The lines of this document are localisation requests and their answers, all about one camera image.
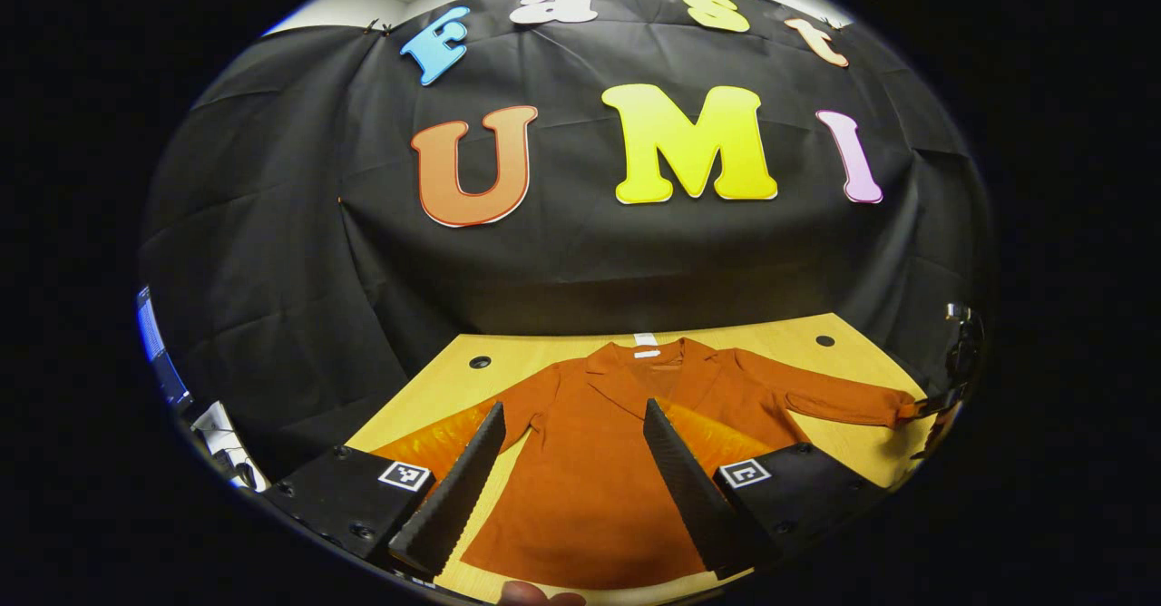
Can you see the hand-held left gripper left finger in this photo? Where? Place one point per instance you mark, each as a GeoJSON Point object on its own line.
{"type": "Point", "coordinates": [453, 497]}

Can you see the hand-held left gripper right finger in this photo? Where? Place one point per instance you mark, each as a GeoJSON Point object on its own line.
{"type": "Point", "coordinates": [694, 497]}

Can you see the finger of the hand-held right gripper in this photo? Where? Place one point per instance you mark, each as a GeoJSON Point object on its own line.
{"type": "Point", "coordinates": [939, 402]}

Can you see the orange knit garment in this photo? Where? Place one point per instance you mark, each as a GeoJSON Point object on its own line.
{"type": "Point", "coordinates": [590, 461]}

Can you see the white tape strip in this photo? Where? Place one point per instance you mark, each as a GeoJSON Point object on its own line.
{"type": "Point", "coordinates": [645, 338]}

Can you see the white device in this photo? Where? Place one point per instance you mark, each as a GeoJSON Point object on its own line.
{"type": "Point", "coordinates": [222, 438]}

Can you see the black backdrop cloth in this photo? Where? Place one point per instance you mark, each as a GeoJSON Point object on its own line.
{"type": "Point", "coordinates": [590, 261]}

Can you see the blue lit screen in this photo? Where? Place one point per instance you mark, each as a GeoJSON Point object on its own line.
{"type": "Point", "coordinates": [154, 343]}

